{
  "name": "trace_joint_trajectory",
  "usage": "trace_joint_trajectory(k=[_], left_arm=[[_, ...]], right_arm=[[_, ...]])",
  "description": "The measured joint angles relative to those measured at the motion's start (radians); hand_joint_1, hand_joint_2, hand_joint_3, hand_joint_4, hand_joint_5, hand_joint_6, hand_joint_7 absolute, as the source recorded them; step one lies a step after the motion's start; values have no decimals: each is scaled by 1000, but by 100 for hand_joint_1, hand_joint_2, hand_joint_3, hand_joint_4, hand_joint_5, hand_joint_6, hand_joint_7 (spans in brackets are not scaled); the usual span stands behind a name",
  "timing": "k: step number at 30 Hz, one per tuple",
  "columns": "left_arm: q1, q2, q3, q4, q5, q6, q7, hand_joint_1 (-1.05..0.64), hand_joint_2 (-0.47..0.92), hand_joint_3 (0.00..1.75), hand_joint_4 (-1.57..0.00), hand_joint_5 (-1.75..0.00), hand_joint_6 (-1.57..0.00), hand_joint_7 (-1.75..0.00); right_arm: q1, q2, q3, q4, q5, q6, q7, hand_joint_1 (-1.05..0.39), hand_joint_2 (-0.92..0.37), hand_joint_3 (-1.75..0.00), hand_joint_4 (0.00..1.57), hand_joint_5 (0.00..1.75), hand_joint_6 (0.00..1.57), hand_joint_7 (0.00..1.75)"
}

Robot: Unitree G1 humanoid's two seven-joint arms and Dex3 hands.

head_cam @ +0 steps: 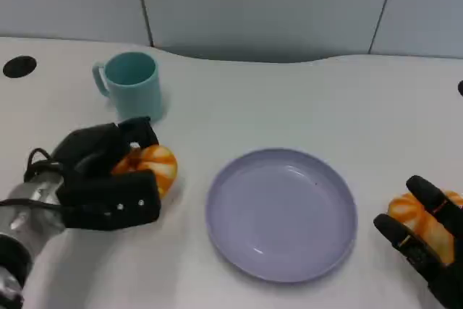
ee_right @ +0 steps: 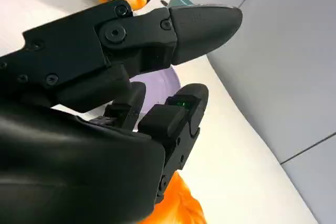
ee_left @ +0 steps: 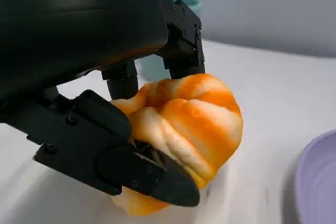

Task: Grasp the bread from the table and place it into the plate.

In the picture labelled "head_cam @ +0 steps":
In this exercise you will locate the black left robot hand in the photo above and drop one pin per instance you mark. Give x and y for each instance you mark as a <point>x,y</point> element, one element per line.
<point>97,146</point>

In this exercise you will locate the pale green mug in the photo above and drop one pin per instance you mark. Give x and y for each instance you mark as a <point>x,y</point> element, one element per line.
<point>137,95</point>

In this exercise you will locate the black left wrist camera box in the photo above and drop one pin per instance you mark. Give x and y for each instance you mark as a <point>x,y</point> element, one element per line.
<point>112,202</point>

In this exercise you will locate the lilac plate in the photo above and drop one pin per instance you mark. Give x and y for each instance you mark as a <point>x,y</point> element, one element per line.
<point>282,215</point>

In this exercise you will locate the orange white toy bread roll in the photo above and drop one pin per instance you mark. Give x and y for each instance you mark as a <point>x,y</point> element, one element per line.
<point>405,207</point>
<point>162,164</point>

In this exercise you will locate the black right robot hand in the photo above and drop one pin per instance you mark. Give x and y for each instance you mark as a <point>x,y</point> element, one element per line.
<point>445,283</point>

